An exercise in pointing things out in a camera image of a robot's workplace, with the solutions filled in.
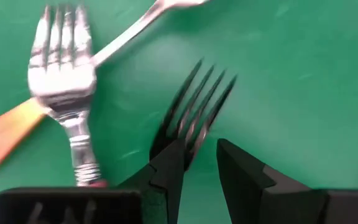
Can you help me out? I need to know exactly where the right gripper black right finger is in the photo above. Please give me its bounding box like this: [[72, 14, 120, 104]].
[[216, 138, 329, 224]]

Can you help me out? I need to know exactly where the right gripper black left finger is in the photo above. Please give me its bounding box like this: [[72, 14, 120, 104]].
[[116, 139, 186, 224]]

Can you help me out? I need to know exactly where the blue-handled dark fork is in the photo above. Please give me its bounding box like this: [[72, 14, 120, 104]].
[[149, 58, 238, 172]]

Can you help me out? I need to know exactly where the pink-handled silver fork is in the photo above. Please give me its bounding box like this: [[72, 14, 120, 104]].
[[27, 4, 108, 188]]

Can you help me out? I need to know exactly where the orange-handled silver fork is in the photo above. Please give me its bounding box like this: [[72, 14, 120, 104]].
[[0, 0, 211, 179]]

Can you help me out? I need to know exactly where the green table mat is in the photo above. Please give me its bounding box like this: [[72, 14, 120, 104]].
[[0, 0, 358, 224]]

